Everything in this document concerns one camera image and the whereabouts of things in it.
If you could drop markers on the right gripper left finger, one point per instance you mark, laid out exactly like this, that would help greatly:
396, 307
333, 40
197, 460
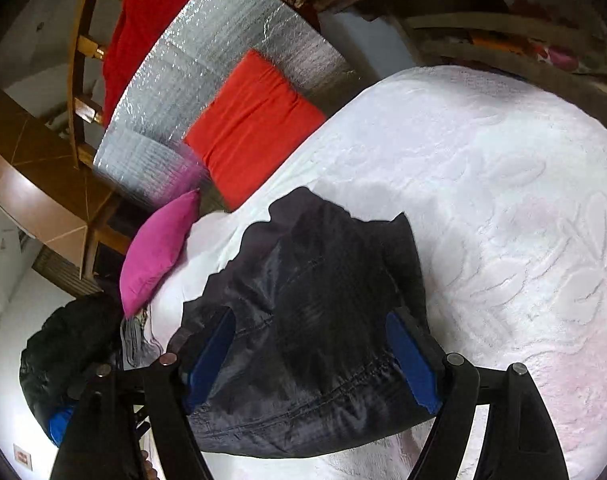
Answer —
117, 408

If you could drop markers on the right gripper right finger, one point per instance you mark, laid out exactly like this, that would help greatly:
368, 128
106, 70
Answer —
520, 440

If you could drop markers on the black quilted jacket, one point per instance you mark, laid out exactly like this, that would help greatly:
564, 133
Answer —
309, 370

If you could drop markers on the black clothes pile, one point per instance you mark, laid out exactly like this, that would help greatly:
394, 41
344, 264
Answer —
61, 358

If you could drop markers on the person's left hand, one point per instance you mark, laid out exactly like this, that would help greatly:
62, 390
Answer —
150, 471

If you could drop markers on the blue garment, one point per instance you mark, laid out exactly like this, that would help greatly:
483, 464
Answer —
58, 423

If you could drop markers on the grey folded garment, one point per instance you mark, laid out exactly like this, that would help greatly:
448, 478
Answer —
140, 348

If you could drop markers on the magenta pillow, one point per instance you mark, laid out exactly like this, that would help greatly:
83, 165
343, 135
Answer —
155, 250

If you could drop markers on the white embossed bedspread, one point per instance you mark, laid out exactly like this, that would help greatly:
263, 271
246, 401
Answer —
505, 187

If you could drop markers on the brown wooden wardrobe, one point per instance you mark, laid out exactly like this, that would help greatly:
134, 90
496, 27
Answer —
63, 207

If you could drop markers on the silver foil insulation sheet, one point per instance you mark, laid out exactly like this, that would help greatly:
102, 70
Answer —
142, 153

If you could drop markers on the red-orange cushion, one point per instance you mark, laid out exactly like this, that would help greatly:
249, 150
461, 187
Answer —
256, 121

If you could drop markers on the wooden shelf unit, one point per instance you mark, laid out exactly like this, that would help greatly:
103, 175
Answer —
557, 45

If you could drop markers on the red hanging cloth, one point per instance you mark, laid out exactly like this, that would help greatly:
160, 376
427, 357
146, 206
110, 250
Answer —
139, 26

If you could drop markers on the wooden headboard frame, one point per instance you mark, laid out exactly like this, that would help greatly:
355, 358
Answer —
81, 108

